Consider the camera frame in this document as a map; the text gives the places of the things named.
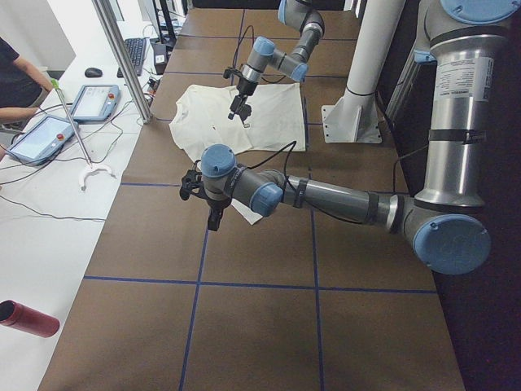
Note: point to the red cylindrical bottle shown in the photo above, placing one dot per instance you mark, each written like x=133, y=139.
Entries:
x=26, y=319

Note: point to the cream long-sleeve cat shirt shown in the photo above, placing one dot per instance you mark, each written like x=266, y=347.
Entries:
x=201, y=120

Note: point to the metal rod white hook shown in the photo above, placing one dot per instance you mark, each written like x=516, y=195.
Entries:
x=91, y=167

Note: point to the far blue teach pendant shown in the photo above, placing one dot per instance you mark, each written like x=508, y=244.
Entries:
x=95, y=103

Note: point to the white camera post base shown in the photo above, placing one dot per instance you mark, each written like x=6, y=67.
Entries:
x=354, y=118

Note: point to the black keyboard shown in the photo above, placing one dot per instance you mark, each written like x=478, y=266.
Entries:
x=136, y=48

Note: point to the aluminium frame post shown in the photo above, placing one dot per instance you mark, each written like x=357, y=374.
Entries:
x=115, y=40

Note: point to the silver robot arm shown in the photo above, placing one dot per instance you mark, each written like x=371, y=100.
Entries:
x=346, y=173
x=309, y=24

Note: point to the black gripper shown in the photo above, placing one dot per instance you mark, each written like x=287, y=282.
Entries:
x=244, y=87
x=214, y=205

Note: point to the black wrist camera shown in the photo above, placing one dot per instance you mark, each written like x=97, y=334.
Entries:
x=230, y=72
x=192, y=185

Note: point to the blue teach pendant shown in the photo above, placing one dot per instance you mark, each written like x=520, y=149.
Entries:
x=95, y=103
x=43, y=141

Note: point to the near blue teach pendant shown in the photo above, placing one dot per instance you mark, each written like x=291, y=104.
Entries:
x=43, y=141

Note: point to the seated person black shirt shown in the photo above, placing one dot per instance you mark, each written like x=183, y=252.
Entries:
x=23, y=88

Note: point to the black computer mouse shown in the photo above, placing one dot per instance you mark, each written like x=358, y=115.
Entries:
x=93, y=72

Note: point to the black box white label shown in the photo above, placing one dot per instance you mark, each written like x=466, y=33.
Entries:
x=160, y=57

